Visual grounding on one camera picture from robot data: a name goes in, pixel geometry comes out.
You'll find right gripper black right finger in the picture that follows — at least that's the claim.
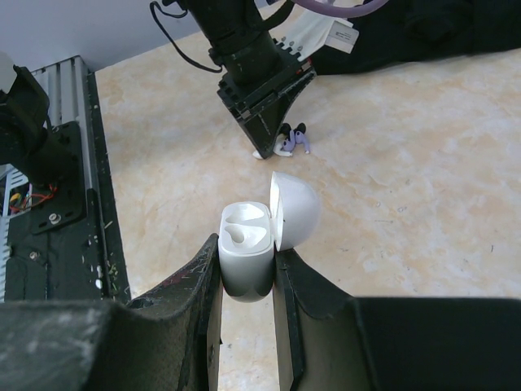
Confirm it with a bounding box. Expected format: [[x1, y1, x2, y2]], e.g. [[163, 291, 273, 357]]
[[273, 250, 520, 390]]

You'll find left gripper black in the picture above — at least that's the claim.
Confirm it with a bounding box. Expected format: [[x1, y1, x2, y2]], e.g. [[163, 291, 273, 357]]
[[217, 38, 316, 159]]

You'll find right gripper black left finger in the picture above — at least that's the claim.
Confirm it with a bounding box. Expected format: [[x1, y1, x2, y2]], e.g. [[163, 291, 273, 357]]
[[1, 235, 223, 390]]

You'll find white earbud charging case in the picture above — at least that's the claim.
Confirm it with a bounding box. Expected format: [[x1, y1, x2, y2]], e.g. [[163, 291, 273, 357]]
[[218, 172, 321, 303]]

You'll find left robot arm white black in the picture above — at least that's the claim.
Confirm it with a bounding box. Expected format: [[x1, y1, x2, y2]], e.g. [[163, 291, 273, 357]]
[[178, 0, 316, 159]]

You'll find black earbud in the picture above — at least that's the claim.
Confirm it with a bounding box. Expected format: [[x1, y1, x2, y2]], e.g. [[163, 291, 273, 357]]
[[280, 122, 307, 139]]

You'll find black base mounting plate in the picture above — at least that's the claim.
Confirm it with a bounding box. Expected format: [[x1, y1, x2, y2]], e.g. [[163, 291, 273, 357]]
[[1, 65, 130, 303]]

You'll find black printed cloth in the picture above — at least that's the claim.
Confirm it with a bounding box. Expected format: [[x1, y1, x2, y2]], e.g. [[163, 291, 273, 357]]
[[311, 0, 520, 75]]

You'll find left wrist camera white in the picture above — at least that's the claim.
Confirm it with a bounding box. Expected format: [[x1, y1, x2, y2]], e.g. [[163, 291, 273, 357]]
[[281, 11, 359, 61]]

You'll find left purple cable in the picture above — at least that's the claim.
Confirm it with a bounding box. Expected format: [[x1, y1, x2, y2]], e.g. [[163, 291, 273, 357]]
[[291, 0, 392, 20]]

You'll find aluminium rail front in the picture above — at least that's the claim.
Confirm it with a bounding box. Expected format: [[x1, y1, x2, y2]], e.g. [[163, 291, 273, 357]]
[[33, 56, 95, 189]]

